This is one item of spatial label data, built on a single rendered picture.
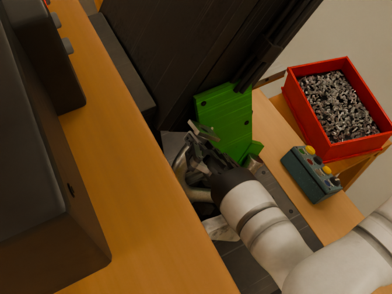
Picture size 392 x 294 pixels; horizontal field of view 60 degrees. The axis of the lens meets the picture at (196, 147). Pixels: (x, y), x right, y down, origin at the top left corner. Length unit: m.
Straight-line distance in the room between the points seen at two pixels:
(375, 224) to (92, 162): 0.33
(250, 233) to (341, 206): 0.52
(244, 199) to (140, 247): 0.30
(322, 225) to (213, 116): 0.44
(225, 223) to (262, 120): 0.57
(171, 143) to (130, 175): 0.77
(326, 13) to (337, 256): 2.70
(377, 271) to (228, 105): 0.36
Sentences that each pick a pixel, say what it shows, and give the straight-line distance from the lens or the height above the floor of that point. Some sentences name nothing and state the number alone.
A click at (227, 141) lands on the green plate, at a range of 0.69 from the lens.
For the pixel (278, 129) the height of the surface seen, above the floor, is 0.90.
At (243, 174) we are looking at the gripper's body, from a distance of 0.51.
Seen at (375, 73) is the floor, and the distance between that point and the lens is 2.69.
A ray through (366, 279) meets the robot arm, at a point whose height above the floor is 1.34.
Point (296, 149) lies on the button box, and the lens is 0.94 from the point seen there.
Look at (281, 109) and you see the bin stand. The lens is 1.21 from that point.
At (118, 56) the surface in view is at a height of 1.24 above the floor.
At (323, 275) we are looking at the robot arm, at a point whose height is 1.34.
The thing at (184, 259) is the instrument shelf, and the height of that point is 1.54.
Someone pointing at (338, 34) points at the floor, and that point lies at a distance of 2.87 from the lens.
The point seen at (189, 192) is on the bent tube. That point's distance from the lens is 0.69.
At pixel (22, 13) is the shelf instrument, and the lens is 0.21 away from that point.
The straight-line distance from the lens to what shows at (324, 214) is 0.94.
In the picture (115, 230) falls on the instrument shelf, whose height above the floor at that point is 1.54.
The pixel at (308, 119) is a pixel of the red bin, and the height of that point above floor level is 0.88.
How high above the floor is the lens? 1.73
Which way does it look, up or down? 59 degrees down
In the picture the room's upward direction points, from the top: straight up
